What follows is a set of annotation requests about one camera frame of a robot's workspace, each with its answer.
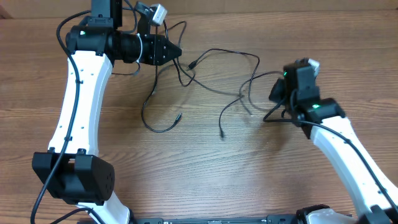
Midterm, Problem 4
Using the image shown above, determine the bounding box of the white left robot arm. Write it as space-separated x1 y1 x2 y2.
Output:
32 1 182 223

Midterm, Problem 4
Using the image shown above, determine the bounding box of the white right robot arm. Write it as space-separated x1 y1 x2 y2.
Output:
269 58 397 223

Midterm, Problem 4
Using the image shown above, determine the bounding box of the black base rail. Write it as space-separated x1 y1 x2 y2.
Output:
133 214 307 224

